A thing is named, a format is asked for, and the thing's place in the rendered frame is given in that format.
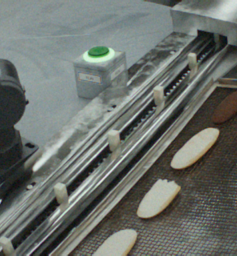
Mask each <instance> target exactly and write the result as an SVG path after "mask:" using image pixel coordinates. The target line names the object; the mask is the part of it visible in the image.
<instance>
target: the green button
mask: <svg viewBox="0 0 237 256"><path fill-rule="evenodd" d="M109 54H110V50H109V48H107V47H104V46H97V47H93V48H91V49H90V50H89V51H87V56H88V57H90V58H92V59H100V58H103V57H106V56H108V55H109Z"/></svg>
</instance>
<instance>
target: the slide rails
mask: <svg viewBox="0 0 237 256"><path fill-rule="evenodd" d="M227 38H228V37H227V36H223V37H222V38H221V39H220V40H219V41H218V42H217V43H216V44H215V46H213V48H211V50H209V52H208V53H207V54H206V55H205V56H204V57H203V58H202V59H201V60H200V62H199V63H198V64H197V65H196V66H194V68H193V69H192V70H191V71H190V72H189V73H188V74H187V75H186V76H185V77H184V78H183V79H182V80H181V82H180V83H178V84H177V86H176V87H175V88H174V89H172V91H171V92H170V93H169V94H168V95H166V98H165V99H164V100H163V101H162V102H161V103H160V104H159V105H158V106H157V107H156V108H155V109H154V110H153V111H152V112H151V113H150V114H149V115H148V116H147V117H146V118H145V119H144V120H143V121H142V122H141V123H140V124H139V125H138V126H137V127H136V128H135V129H134V130H133V131H132V132H131V133H130V135H129V136H128V137H127V138H126V139H125V140H124V141H123V142H122V143H121V144H120V145H119V146H118V147H117V148H116V149H115V150H114V151H113V152H112V153H111V154H110V155H109V156H108V157H107V158H106V159H105V161H104V162H103V163H102V164H101V165H100V166H99V167H98V168H96V169H95V171H94V172H93V173H92V174H91V175H90V176H88V177H87V178H86V180H85V181H84V182H83V183H82V184H81V185H80V186H79V187H78V188H77V189H76V190H75V191H74V192H73V193H72V194H71V195H69V197H68V198H67V199H66V200H65V201H64V202H63V203H62V204H61V205H60V206H59V207H58V208H57V209H56V210H55V211H54V212H53V213H52V214H51V215H50V216H49V217H48V218H47V219H46V220H45V221H44V222H43V223H42V224H41V225H40V226H38V228H36V230H34V232H33V233H32V234H31V235H30V236H28V238H27V239H26V240H25V241H24V242H22V244H20V245H19V247H18V248H17V249H16V250H14V252H12V254H10V256H20V254H22V253H23V252H24V250H26V248H28V247H29V246H30V245H31V244H32V243H33V242H34V241H35V240H36V238H38V237H39V236H40V235H41V234H42V233H43V232H44V231H45V230H46V229H47V228H48V227H49V226H50V225H51V224H52V223H53V222H54V221H55V220H56V219H57V218H58V217H59V216H60V215H61V214H62V213H63V212H64V211H65V210H66V209H67V208H68V207H69V206H70V205H71V204H72V203H73V202H74V201H75V200H76V199H77V198H78V197H79V196H80V195H81V194H82V193H83V192H84V191H85V190H86V189H87V188H88V187H89V185H90V184H92V183H93V182H94V181H95V180H96V179H97V177H98V176H99V175H100V174H101V173H102V172H103V171H104V170H105V169H107V168H108V167H109V164H110V163H111V162H112V161H113V160H114V159H115V158H116V157H118V156H119V155H120V154H121V153H122V151H123V150H124V149H125V148H126V147H127V146H128V145H129V144H130V143H131V142H132V141H133V140H134V139H135V138H136V137H137V136H138V135H139V134H140V133H141V132H142V131H143V130H144V129H145V128H146V127H147V125H148V123H149V122H150V121H151V120H152V119H154V118H155V117H156V116H157V115H158V114H159V112H160V111H161V110H162V109H163V108H164V107H165V106H166V105H167V104H168V103H169V102H170V101H171V99H172V98H173V97H174V96H175V95H176V94H177V93H178V92H179V91H180V90H181V89H182V87H183V86H184V85H185V84H186V83H187V82H188V81H189V80H190V79H191V78H192V77H193V76H194V74H195V73H196V72H197V71H198V70H199V69H200V68H201V67H202V66H203V65H204V63H205V62H207V60H208V59H209V58H210V57H211V56H212V55H213V53H214V52H215V51H216V50H217V49H218V48H219V47H220V46H221V45H222V44H223V42H225V40H226V39H227ZM213 39H214V34H213V33H209V32H207V34H205V36H203V38H201V40H199V42H197V43H196V44H195V45H194V46H193V47H192V48H191V49H190V50H189V51H188V52H187V53H186V54H185V55H184V56H183V57H182V58H181V59H180V60H179V61H178V62H177V63H175V65H174V66H173V67H171V69H170V70H169V71H167V72H166V74H165V75H163V76H162V77H160V79H159V80H158V81H157V82H156V83H154V84H153V86H152V87H151V88H150V89H149V90H147V91H146V92H145V93H144V95H143V96H142V97H141V98H140V99H139V100H137V101H136V102H135V103H134V104H133V105H132V106H131V107H130V108H129V109H128V110H127V111H126V112H125V113H124V114H123V115H122V116H121V117H120V118H119V119H118V120H117V121H116V122H115V123H114V124H113V125H111V126H110V127H109V128H108V129H107V131H106V132H105V133H104V134H103V135H102V136H101V137H100V138H99V139H97V140H96V141H95V142H94V143H93V144H92V145H91V146H90V148H89V149H88V150H87V151H85V152H84V153H82V154H81V155H80V156H79V158H78V159H77V160H76V161H75V162H73V163H72V165H71V166H70V167H69V168H68V169H66V171H65V172H64V173H63V174H62V175H60V176H59V177H58V178H57V180H55V181H54V182H53V184H51V185H50V186H49V188H47V189H46V191H44V192H43V194H41V195H40V197H38V198H37V199H36V200H35V201H34V202H33V203H32V204H31V205H30V206H29V207H28V208H27V209H26V210H25V211H24V212H23V213H22V214H21V215H20V216H19V217H18V218H17V219H16V220H15V221H14V222H13V223H12V224H11V225H10V226H9V227H8V228H7V229H6V230H5V231H4V232H3V233H2V234H1V235H0V240H1V239H2V238H3V237H6V238H8V239H10V241H11V242H13V241H14V240H15V239H16V238H17V236H18V235H19V234H20V233H21V232H22V231H23V230H24V229H25V228H27V226H28V225H30V223H32V221H34V219H36V217H38V215H40V214H41V213H42V212H43V210H45V208H47V207H48V205H50V204H51V203H52V202H53V201H54V199H56V195H55V189H54V186H55V185H57V184H58V183H63V184H64V185H65V188H67V186H68V185H70V184H71V182H72V181H73V180H74V179H76V177H77V176H78V175H79V174H80V173H82V172H83V170H84V169H85V168H86V167H87V166H89V165H90V164H91V163H92V162H93V160H94V159H95V158H96V157H97V156H99V155H100V154H101V153H102V152H103V151H104V150H105V149H106V148H107V146H108V145H109V143H108V138H107V134H108V133H109V132H110V131H111V130H115V131H119V134H121V133H122V132H123V131H124V130H125V129H126V128H127V127H128V126H129V124H130V123H131V122H132V121H133V120H134V119H135V118H136V117H137V116H138V115H139V114H140V113H141V112H142V111H143V110H144V109H145V108H146V107H147V106H148V105H149V104H150V103H151V102H152V101H153V100H154V87H155V86H156V85H157V86H161V87H163V88H164V89H165V88H166V87H167V86H168V85H169V84H170V83H171V82H172V81H173V80H174V79H175V78H176V77H177V76H178V75H179V74H180V73H181V72H182V71H183V70H184V69H185V68H186V67H187V66H188V64H189V61H188V55H189V54H190V53H194V54H196V56H197V55H198V54H199V53H200V52H201V51H202V50H203V49H204V48H205V47H206V46H207V45H208V44H209V43H210V42H211V41H212V40H213ZM1 252H3V249H2V246H1V244H0V254H1Z"/></svg>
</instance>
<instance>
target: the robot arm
mask: <svg viewBox="0 0 237 256"><path fill-rule="evenodd" d="M25 92H26V91H25V86H24V85H21V84H20V80H19V76H18V73H17V70H16V66H14V64H13V63H12V62H10V61H9V60H8V59H0V184H2V183H3V182H5V181H6V180H7V179H8V178H9V177H10V176H12V174H13V173H14V172H16V170H17V169H18V168H20V166H22V164H24V162H26V160H28V159H29V158H30V156H32V155H33V154H34V153H35V152H36V150H39V146H38V144H36V143H34V142H32V141H30V140H27V139H26V138H23V137H22V136H20V131H19V130H16V128H14V125H16V124H17V123H18V122H19V121H20V119H21V118H22V116H23V114H24V111H25V106H26V105H28V103H29V100H28V99H26V96H25Z"/></svg>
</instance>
